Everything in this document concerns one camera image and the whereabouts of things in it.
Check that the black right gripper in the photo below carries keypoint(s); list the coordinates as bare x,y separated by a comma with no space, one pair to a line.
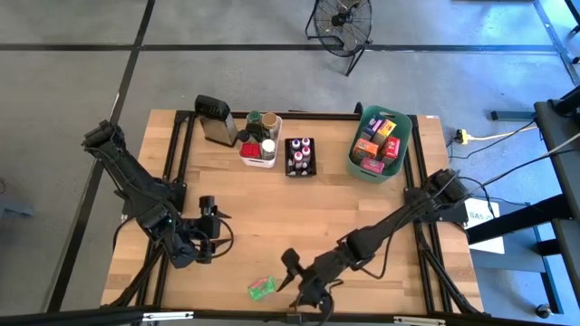
321,271

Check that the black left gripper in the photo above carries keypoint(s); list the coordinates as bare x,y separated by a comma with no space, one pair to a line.
204,228

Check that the white plastic bin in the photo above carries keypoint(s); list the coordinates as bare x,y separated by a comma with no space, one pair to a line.
267,163

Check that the red flip-top container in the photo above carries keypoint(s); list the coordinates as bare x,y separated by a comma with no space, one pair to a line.
250,150

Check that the white-lidded seasoning jar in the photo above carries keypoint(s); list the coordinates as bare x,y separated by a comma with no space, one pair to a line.
267,147

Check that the black slotted plastic basket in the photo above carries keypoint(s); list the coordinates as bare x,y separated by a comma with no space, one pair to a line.
287,158

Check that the black-lidded spice jar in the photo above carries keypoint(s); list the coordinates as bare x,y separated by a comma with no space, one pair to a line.
257,132

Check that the pink food colouring bottle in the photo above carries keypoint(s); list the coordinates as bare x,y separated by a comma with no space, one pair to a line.
298,157

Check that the blue-capped small bottle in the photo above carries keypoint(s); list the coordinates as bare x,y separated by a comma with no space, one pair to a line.
295,144

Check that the red food colouring bottle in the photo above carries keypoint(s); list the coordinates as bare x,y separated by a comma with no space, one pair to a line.
306,152

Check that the tan-lidded seasoning jar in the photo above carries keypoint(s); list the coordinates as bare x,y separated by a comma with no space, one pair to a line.
270,120

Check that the purple food colouring bottle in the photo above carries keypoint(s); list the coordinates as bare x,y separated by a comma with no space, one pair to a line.
306,141

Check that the pink cereal box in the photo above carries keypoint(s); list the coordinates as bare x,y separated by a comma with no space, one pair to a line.
372,166

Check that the small red cereal box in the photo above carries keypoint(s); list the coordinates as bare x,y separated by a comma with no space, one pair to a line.
392,149

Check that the yellow Corn Pops box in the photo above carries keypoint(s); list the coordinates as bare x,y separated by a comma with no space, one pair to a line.
385,130

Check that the teal plastic bin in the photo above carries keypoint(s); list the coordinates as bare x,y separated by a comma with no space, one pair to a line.
404,136

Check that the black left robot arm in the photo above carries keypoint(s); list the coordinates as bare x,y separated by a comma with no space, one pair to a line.
131,181

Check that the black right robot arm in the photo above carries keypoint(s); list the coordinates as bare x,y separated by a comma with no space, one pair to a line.
399,217

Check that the green Apple Jacks box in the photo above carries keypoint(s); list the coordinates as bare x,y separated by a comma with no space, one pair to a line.
260,290

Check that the metal box grater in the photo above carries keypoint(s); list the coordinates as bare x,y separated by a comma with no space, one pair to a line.
217,127

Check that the green-lidded spice jar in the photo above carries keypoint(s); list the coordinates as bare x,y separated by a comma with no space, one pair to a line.
254,117

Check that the black front crossbar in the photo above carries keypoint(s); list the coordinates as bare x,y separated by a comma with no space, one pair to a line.
90,317

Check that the blue Frosted Flakes box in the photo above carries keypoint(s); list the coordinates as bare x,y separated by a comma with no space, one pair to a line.
371,127

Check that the white sign green letters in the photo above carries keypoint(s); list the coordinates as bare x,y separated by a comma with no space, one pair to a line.
489,235

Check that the black caster wheel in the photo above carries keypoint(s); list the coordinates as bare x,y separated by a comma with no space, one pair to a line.
542,311

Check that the black floor fan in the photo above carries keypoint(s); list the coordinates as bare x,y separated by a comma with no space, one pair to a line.
340,20

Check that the black work desk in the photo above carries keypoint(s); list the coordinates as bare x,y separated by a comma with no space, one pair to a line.
557,136

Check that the black aluminium rig frame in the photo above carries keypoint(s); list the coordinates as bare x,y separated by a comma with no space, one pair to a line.
326,116

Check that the grey floor bracket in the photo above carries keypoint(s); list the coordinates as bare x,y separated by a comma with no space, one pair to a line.
20,211

